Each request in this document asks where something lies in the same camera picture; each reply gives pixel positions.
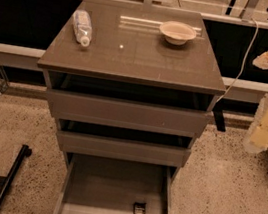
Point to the grey drawer cabinet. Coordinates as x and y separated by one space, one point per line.
127 46

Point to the grey middle drawer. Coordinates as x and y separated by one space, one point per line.
124 144

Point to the black metal stand frame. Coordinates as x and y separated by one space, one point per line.
5 182

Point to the white paper bowl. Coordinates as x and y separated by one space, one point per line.
177 33

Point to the grey top drawer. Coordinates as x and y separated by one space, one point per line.
96 101

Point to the grey bottom drawer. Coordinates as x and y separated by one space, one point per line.
95 185

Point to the clear plastic water bottle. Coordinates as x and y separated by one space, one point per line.
82 27

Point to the grey drawer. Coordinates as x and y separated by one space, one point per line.
124 144
96 101
95 185

